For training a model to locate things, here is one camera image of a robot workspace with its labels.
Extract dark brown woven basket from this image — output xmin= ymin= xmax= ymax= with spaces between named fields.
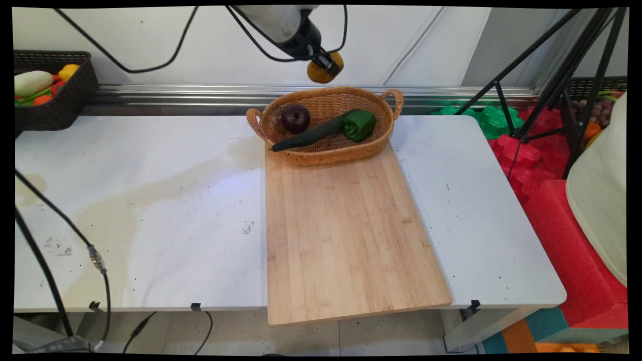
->
xmin=14 ymin=50 xmax=99 ymax=132

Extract thin black floor cable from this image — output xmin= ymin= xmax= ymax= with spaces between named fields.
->
xmin=122 ymin=311 xmax=214 ymax=355

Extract brown toy potato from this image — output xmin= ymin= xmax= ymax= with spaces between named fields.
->
xmin=306 ymin=52 xmax=345 ymax=84

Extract white table leg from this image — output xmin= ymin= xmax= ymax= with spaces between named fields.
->
xmin=440 ymin=307 xmax=537 ymax=352

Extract black cable with metal connector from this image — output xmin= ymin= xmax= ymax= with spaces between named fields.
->
xmin=14 ymin=169 xmax=112 ymax=351

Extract green foam mat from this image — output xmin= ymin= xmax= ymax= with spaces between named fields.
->
xmin=431 ymin=104 xmax=525 ymax=140

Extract wooden cutting board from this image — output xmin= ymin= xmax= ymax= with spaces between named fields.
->
xmin=264 ymin=141 xmax=453 ymax=327

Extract black tripod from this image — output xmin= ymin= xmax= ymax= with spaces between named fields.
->
xmin=454 ymin=8 xmax=627 ymax=181

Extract white toy radish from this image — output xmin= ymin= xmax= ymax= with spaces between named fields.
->
xmin=14 ymin=70 xmax=55 ymax=98

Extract grey device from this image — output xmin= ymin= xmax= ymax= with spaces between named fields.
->
xmin=13 ymin=335 xmax=96 ymax=354

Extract thick black cable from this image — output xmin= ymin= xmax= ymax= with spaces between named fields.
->
xmin=14 ymin=207 xmax=76 ymax=337

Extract teal and orange mat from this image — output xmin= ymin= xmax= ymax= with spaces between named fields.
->
xmin=480 ymin=306 xmax=628 ymax=354

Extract dark green toy cucumber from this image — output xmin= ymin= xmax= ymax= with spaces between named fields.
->
xmin=270 ymin=114 xmax=352 ymax=152

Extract aluminium wall rail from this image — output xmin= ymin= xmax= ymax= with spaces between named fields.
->
xmin=80 ymin=83 xmax=550 ymax=117

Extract tan wicker basket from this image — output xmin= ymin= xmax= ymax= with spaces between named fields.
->
xmin=246 ymin=87 xmax=405 ymax=167

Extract dark slatted fruit basket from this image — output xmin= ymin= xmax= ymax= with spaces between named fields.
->
xmin=566 ymin=76 xmax=627 ymax=113

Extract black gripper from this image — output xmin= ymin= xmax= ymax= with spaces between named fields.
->
xmin=277 ymin=19 xmax=343 ymax=77

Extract green toy vegetable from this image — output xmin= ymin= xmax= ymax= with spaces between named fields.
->
xmin=15 ymin=89 xmax=52 ymax=107

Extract green toy bell pepper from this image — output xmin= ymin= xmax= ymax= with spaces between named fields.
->
xmin=343 ymin=109 xmax=377 ymax=142

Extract purple toy grapes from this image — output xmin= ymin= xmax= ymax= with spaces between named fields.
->
xmin=572 ymin=98 xmax=616 ymax=128

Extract red foam mat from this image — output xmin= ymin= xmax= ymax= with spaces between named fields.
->
xmin=488 ymin=106 xmax=628 ymax=330

